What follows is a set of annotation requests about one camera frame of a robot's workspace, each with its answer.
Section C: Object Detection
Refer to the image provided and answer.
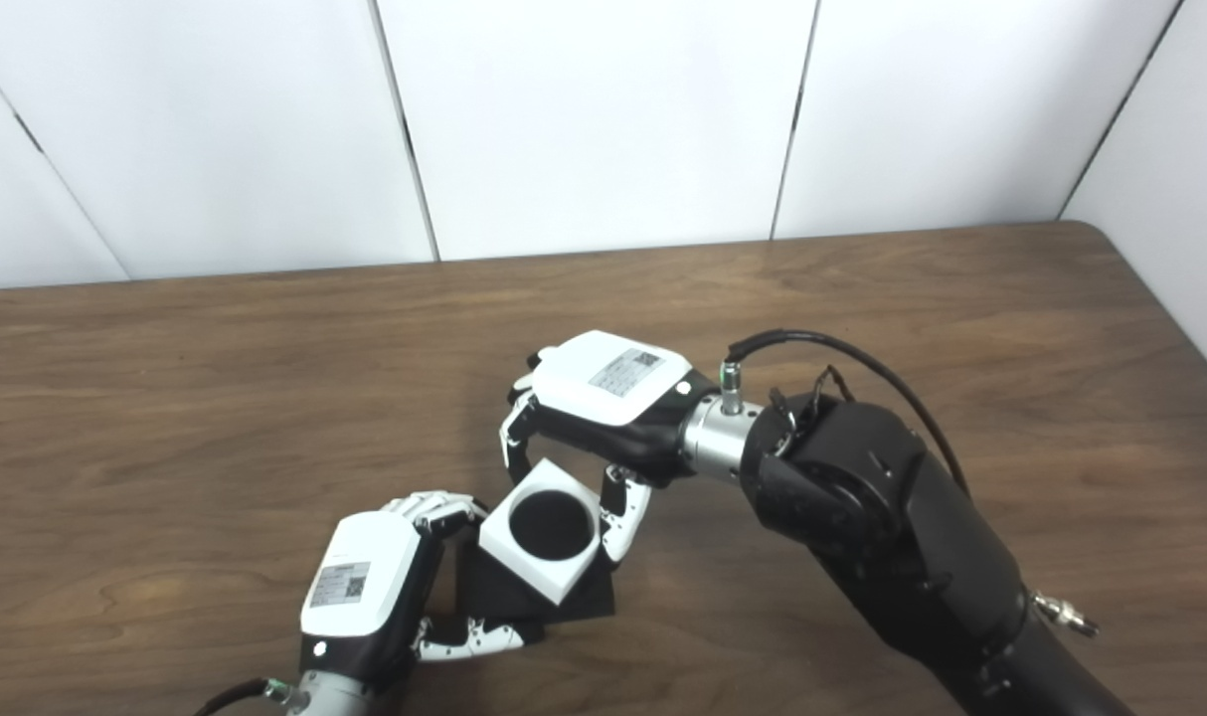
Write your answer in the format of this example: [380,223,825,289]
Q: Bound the black peg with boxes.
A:
[459,487,616,626]

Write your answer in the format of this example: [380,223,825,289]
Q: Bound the white and black right hand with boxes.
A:
[499,330,720,566]

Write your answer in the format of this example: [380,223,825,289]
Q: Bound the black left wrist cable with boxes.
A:
[194,676,296,716]

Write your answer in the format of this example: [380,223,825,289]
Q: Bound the white and black left hand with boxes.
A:
[298,490,546,688]

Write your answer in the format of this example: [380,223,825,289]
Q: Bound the white square piece with hole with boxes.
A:
[478,459,605,608]

